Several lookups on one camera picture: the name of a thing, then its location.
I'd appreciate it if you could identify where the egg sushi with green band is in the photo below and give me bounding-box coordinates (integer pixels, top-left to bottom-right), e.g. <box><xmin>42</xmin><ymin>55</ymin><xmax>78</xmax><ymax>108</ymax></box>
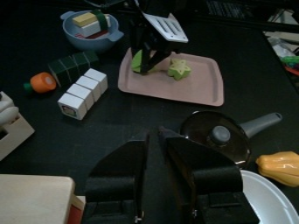
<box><xmin>70</xmin><ymin>9</ymin><xmax>113</xmax><ymax>38</ymax></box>

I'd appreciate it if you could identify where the light wooden box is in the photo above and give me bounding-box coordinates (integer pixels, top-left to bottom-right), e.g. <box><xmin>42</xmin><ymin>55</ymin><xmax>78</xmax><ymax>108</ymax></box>
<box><xmin>0</xmin><ymin>173</ymin><xmax>77</xmax><ymax>224</ymax></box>

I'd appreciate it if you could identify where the white grey toy in crate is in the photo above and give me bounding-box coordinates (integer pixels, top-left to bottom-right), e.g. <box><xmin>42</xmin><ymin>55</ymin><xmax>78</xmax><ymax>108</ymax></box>
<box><xmin>0</xmin><ymin>91</ymin><xmax>21</xmax><ymax>127</ymax></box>

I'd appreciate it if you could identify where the green starfruit star slice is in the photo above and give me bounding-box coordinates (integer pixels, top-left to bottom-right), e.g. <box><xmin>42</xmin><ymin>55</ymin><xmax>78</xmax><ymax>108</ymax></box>
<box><xmin>166</xmin><ymin>58</ymin><xmax>192</xmax><ymax>81</ymax></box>

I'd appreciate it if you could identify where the dark toy pan grey handle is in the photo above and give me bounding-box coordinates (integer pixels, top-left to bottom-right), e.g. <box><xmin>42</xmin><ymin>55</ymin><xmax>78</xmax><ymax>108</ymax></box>
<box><xmin>178</xmin><ymin>109</ymin><xmax>284</xmax><ymax>170</ymax></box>

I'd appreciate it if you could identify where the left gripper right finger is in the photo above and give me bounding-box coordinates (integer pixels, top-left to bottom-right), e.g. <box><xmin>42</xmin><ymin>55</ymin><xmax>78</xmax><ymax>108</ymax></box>
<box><xmin>156</xmin><ymin>125</ymin><xmax>260</xmax><ymax>224</ymax></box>

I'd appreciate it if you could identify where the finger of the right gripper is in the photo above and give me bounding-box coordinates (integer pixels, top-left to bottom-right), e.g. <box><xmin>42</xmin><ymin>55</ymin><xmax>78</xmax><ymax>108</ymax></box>
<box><xmin>137</xmin><ymin>47</ymin><xmax>154</xmax><ymax>74</ymax></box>
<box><xmin>149</xmin><ymin>50</ymin><xmax>173</xmax><ymax>73</ymax></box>

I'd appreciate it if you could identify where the light blue toy pot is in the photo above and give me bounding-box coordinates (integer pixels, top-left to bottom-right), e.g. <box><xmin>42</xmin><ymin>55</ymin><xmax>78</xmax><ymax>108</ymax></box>
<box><xmin>59</xmin><ymin>10</ymin><xmax>125</xmax><ymax>54</ymax></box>

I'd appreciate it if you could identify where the dark pan lid grey knob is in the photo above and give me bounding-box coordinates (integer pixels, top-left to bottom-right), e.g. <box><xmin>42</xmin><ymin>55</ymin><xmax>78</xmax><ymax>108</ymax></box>
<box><xmin>180</xmin><ymin>110</ymin><xmax>252</xmax><ymax>170</ymax></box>

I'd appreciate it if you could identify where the red background item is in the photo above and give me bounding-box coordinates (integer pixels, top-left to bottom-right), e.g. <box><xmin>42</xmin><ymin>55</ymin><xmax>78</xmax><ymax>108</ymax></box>
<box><xmin>284</xmin><ymin>65</ymin><xmax>299</xmax><ymax>78</ymax></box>

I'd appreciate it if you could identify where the green starfruit top piece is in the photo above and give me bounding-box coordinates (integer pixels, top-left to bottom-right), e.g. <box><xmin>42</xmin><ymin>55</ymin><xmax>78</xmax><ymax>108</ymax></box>
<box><xmin>130</xmin><ymin>48</ymin><xmax>158</xmax><ymax>74</ymax></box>

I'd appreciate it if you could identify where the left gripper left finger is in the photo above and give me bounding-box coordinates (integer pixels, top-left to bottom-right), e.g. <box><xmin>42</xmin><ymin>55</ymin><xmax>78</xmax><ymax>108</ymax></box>
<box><xmin>79</xmin><ymin>130</ymin><xmax>150</xmax><ymax>224</ymax></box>

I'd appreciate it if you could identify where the dark slatted grille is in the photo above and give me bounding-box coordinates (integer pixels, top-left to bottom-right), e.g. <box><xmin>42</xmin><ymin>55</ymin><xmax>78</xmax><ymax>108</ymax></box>
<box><xmin>204</xmin><ymin>0</ymin><xmax>245</xmax><ymax>19</ymax></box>

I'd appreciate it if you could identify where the white rice roll piece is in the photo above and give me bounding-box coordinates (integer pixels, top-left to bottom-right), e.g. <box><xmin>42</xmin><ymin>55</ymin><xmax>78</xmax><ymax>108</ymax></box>
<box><xmin>55</xmin><ymin>92</ymin><xmax>87</xmax><ymax>121</ymax></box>
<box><xmin>82</xmin><ymin>67</ymin><xmax>109</xmax><ymax>94</ymax></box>
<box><xmin>65</xmin><ymin>83</ymin><xmax>95</xmax><ymax>111</ymax></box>
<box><xmin>74</xmin><ymin>75</ymin><xmax>102</xmax><ymax>102</ymax></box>

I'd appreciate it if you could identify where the orange toy carrot piece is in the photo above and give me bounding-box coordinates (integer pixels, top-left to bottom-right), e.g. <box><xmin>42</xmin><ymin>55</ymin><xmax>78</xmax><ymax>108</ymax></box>
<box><xmin>22</xmin><ymin>72</ymin><xmax>58</xmax><ymax>95</ymax></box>

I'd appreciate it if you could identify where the dark green maki roll piece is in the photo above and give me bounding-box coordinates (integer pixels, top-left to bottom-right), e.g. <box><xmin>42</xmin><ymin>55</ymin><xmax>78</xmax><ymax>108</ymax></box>
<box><xmin>81</xmin><ymin>50</ymin><xmax>99</xmax><ymax>68</ymax></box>
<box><xmin>46</xmin><ymin>59</ymin><xmax>70</xmax><ymax>88</ymax></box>
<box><xmin>59</xmin><ymin>55</ymin><xmax>81</xmax><ymax>82</ymax></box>
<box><xmin>70</xmin><ymin>52</ymin><xmax>90</xmax><ymax>75</ymax></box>

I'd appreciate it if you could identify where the red striped white sushi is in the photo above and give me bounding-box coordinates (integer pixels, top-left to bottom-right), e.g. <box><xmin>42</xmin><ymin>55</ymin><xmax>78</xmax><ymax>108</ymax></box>
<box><xmin>73</xmin><ymin>29</ymin><xmax>110</xmax><ymax>40</ymax></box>

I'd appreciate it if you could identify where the orange yellow toy pepper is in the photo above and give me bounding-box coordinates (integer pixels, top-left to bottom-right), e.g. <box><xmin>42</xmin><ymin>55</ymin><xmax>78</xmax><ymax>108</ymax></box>
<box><xmin>254</xmin><ymin>150</ymin><xmax>299</xmax><ymax>188</ymax></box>

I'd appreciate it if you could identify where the green background item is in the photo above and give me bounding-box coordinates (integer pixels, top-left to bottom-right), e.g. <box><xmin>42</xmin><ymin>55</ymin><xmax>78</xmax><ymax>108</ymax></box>
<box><xmin>280</xmin><ymin>55</ymin><xmax>299</xmax><ymax>67</ymax></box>

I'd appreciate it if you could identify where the light wooden crate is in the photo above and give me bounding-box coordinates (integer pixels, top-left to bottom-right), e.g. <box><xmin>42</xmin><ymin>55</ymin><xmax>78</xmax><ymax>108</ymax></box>
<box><xmin>0</xmin><ymin>112</ymin><xmax>35</xmax><ymax>162</ymax></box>

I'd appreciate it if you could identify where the red edged wooden block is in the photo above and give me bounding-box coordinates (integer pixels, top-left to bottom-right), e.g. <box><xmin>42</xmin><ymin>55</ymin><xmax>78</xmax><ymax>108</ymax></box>
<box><xmin>66</xmin><ymin>194</ymin><xmax>86</xmax><ymax>224</ymax></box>

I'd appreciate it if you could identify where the pink plastic tray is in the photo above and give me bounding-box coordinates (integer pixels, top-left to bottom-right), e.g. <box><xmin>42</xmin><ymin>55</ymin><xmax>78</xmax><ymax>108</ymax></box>
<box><xmin>116</xmin><ymin>47</ymin><xmax>225</xmax><ymax>108</ymax></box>

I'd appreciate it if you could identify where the white plate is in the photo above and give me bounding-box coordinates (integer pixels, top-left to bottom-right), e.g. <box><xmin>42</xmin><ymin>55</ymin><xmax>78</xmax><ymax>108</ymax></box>
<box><xmin>237</xmin><ymin>169</ymin><xmax>299</xmax><ymax>224</ymax></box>

